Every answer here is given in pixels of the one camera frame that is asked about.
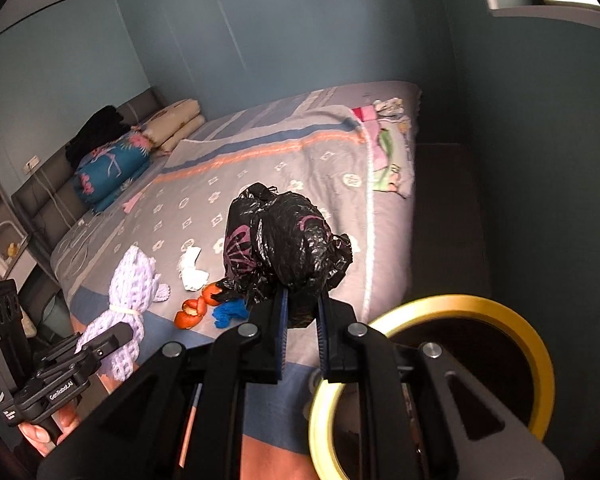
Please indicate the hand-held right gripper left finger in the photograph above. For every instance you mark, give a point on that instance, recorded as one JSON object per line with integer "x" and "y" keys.
{"x": 282, "y": 330}

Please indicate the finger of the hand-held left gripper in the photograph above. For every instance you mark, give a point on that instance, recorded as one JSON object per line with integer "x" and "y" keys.
{"x": 107, "y": 340}

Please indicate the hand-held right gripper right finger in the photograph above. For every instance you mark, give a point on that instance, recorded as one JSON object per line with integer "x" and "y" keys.
{"x": 321, "y": 330}

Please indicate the lavender knitted cloth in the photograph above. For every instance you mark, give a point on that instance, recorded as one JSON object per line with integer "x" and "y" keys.
{"x": 135, "y": 280}

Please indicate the small orange peel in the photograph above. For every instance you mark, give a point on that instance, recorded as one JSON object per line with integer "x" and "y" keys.
{"x": 212, "y": 294}

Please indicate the large orange peel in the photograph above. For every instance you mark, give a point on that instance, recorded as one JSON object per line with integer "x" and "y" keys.
{"x": 190, "y": 316}

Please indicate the black plastic bag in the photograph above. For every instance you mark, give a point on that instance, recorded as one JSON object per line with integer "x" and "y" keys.
{"x": 280, "y": 240}

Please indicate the black trash can yellow rim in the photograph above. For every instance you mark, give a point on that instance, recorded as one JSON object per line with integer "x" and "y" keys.
{"x": 505, "y": 312}

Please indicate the person's left hand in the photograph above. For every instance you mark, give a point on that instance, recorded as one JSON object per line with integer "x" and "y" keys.
{"x": 37, "y": 432}

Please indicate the blue crumpled wrapper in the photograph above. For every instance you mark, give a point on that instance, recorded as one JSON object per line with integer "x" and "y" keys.
{"x": 227, "y": 312}

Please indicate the grey-green bin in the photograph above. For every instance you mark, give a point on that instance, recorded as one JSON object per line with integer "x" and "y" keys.
{"x": 55, "y": 312}

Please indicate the white crumpled tissue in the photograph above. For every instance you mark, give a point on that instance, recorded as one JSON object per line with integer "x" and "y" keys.
{"x": 192, "y": 272}

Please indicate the grey bed headboard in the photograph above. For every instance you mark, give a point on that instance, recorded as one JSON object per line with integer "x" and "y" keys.
{"x": 45, "y": 200}

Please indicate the grey patterned bedspread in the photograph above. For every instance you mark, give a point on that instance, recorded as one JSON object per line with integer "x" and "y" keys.
{"x": 280, "y": 160}

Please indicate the blue floral quilt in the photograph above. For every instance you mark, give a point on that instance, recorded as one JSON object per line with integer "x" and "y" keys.
{"x": 112, "y": 165}

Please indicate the printed cartoon cloth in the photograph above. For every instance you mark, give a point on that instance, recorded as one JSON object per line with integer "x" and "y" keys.
{"x": 387, "y": 160}

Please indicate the black clothing pile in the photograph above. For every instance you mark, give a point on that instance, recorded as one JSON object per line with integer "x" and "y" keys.
{"x": 97, "y": 130}

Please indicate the pink folded cloth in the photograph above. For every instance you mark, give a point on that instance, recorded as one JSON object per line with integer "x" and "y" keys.
{"x": 364, "y": 113}

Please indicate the striped bed sheet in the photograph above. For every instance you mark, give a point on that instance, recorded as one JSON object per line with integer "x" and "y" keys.
{"x": 280, "y": 105}

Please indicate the beige folded quilt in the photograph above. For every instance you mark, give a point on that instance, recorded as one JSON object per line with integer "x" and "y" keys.
{"x": 175, "y": 120}

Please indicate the white wall socket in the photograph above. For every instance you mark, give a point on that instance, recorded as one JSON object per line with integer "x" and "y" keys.
{"x": 31, "y": 164}

